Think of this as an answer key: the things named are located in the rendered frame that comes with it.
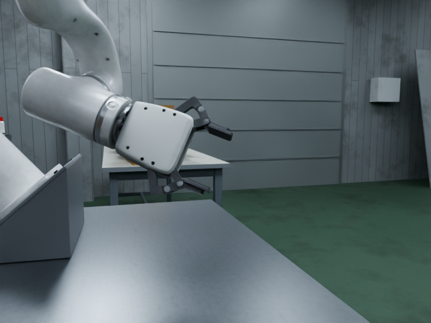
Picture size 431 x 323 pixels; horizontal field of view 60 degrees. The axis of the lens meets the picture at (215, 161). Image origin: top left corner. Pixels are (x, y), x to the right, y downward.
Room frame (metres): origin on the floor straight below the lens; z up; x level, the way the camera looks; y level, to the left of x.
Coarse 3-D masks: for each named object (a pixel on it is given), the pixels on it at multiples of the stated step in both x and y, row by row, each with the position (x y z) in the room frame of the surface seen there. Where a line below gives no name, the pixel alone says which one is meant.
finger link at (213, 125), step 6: (198, 108) 0.59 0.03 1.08; (204, 108) 0.59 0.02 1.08; (204, 114) 0.59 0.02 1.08; (204, 126) 0.59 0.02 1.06; (210, 126) 0.57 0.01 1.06; (216, 126) 0.57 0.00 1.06; (222, 126) 0.58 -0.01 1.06; (210, 132) 0.59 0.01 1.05; (216, 132) 0.58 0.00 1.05; (222, 132) 0.57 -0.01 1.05; (228, 132) 0.57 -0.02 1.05; (228, 138) 0.59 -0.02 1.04
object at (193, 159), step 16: (112, 160) 2.55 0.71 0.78; (192, 160) 2.55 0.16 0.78; (208, 160) 2.55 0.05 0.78; (112, 176) 2.23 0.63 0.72; (128, 176) 2.26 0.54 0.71; (144, 176) 2.29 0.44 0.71; (160, 176) 2.32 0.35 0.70; (192, 176) 2.38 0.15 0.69; (112, 192) 2.23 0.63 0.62; (144, 192) 4.33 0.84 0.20
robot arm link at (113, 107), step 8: (112, 96) 0.58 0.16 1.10; (104, 104) 0.56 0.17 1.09; (112, 104) 0.56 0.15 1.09; (120, 104) 0.56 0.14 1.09; (128, 104) 0.59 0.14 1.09; (104, 112) 0.56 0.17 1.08; (112, 112) 0.56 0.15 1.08; (120, 112) 0.57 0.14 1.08; (104, 120) 0.55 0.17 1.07; (112, 120) 0.55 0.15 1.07; (96, 128) 0.56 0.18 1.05; (104, 128) 0.55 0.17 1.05; (112, 128) 0.56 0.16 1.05; (96, 136) 0.56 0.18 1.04; (104, 136) 0.56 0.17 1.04; (112, 136) 0.57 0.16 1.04; (104, 144) 0.57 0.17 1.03; (112, 144) 0.58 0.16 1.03
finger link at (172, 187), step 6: (186, 180) 0.55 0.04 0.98; (192, 180) 0.55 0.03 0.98; (168, 186) 0.55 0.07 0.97; (174, 186) 0.55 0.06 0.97; (186, 186) 0.55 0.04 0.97; (192, 186) 0.55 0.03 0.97; (198, 186) 0.55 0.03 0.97; (204, 186) 0.55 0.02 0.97; (168, 192) 0.55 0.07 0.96; (198, 192) 0.55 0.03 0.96
